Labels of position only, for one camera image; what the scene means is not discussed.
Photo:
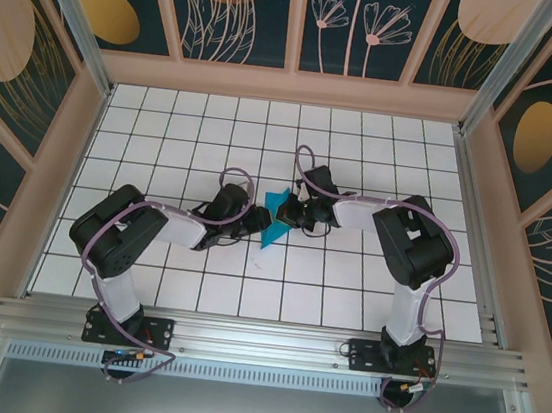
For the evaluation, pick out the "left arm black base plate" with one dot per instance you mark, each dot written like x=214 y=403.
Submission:
x=160 y=331

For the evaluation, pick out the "yellow power connector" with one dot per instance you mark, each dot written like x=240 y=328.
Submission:
x=139 y=355
x=415 y=387

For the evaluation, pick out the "teal cloth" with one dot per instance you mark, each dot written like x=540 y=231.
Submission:
x=274 y=236

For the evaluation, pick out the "aluminium side rail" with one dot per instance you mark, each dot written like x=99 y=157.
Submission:
x=474 y=231

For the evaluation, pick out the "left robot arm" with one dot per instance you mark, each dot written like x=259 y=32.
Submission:
x=111 y=231

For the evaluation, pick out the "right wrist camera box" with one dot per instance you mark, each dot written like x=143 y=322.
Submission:
x=303 y=192

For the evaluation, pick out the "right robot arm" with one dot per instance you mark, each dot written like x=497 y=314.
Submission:
x=417 y=244

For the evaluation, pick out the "aluminium mounting rail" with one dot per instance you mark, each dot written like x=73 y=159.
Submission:
x=260 y=338

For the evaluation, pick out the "aluminium frame post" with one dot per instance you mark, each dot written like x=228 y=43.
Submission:
x=76 y=31
x=504 y=68

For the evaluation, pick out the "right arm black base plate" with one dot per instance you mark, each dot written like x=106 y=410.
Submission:
x=363 y=358

